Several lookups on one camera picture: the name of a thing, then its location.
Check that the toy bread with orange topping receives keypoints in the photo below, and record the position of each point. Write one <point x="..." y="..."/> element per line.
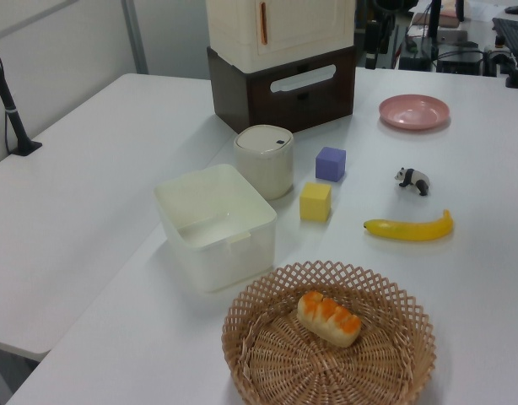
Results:
<point x="326" y="320"/>

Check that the black clamped pole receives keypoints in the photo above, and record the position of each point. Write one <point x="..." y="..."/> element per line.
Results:
<point x="10" y="114"/>

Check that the black keyboard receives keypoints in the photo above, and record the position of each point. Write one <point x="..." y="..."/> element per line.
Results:
<point x="510" y="34"/>

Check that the white open plastic box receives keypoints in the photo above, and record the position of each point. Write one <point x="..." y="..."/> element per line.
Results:
<point x="225" y="261"/>

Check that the black clamp mount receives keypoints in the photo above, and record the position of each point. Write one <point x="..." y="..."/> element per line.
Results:
<point x="516" y="71"/>

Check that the dark brown drawer housing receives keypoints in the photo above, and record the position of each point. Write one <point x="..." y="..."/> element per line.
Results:
<point x="227" y="88"/>

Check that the yellow cube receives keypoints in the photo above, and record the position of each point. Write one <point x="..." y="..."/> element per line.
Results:
<point x="314" y="206"/>

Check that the black upright background equipment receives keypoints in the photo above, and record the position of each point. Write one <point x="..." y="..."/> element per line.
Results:
<point x="371" y="42"/>

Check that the purple cube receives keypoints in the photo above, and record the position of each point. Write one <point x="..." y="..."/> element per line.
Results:
<point x="328" y="169"/>

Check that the woven wicker basket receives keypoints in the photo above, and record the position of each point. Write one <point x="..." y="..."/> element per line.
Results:
<point x="318" y="371"/>

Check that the yellow toy banana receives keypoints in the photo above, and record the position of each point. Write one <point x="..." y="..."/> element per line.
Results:
<point x="406" y="230"/>

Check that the panda toy figure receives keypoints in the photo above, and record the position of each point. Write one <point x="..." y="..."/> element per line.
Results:
<point x="417" y="180"/>

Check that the cream round bin with lid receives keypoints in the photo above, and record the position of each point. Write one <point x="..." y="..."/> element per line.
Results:
<point x="265" y="169"/>

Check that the pink plate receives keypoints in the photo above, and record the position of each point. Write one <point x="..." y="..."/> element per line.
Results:
<point x="413" y="113"/>

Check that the black computer mouse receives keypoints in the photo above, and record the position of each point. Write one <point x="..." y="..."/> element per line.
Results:
<point x="514" y="9"/>

